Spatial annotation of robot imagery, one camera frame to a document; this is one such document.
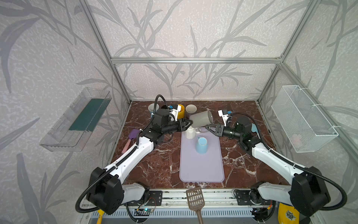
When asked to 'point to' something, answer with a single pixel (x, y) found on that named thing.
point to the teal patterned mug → (151, 107)
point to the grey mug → (200, 120)
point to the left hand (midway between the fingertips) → (192, 119)
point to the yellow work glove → (288, 214)
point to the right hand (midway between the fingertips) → (206, 123)
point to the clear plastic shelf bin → (71, 130)
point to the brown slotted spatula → (196, 201)
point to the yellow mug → (181, 114)
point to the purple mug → (191, 108)
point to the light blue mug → (201, 146)
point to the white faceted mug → (190, 133)
